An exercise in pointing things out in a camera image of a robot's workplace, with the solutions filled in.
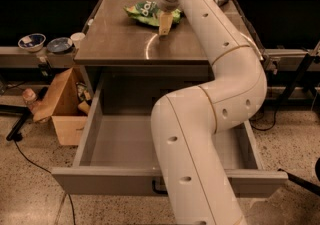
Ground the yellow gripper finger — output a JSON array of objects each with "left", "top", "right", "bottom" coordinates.
[{"left": 159, "top": 11, "right": 173, "bottom": 36}]

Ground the green rice chip bag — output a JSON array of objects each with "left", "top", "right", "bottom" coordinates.
[{"left": 123, "top": 0, "right": 183, "bottom": 28}]

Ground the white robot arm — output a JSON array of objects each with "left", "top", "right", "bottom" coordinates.
[{"left": 151, "top": 0, "right": 267, "bottom": 225}]

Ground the grey open top drawer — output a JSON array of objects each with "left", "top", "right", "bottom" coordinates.
[{"left": 52, "top": 73, "right": 288, "bottom": 198}]

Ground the grey metal cabinet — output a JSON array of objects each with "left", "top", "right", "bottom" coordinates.
[{"left": 76, "top": 0, "right": 267, "bottom": 120}]

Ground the small white cup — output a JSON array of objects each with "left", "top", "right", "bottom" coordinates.
[{"left": 71, "top": 32, "right": 85, "bottom": 49}]

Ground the dark blue bowl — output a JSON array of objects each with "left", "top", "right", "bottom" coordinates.
[{"left": 47, "top": 37, "right": 73, "bottom": 54}]

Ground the blue patterned bowl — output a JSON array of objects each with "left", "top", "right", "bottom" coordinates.
[{"left": 18, "top": 33, "right": 46, "bottom": 53}]

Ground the cardboard box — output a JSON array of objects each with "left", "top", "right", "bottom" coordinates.
[{"left": 33, "top": 67, "right": 87, "bottom": 146}]

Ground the plastic bottle on floor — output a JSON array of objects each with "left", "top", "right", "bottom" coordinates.
[{"left": 22, "top": 88, "right": 41, "bottom": 114}]

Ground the grey side shelf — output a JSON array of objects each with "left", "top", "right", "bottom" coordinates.
[{"left": 0, "top": 47, "right": 75, "bottom": 68}]

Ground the black stand leg left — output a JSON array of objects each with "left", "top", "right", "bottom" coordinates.
[{"left": 0, "top": 103, "right": 33, "bottom": 143}]

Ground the black stand leg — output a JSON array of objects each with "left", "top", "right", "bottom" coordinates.
[
  {"left": 0, "top": 103, "right": 33, "bottom": 143},
  {"left": 286, "top": 158, "right": 320, "bottom": 196}
]

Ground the black stand leg right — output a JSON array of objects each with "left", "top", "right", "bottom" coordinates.
[{"left": 286, "top": 158, "right": 320, "bottom": 196}]

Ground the black cable right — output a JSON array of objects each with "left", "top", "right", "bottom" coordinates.
[{"left": 249, "top": 72, "right": 281, "bottom": 132}]

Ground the black drawer handle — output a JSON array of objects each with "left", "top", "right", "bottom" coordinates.
[{"left": 152, "top": 180, "right": 168, "bottom": 195}]

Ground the black floor cable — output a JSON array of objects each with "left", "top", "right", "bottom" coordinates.
[{"left": 13, "top": 140, "right": 77, "bottom": 225}]

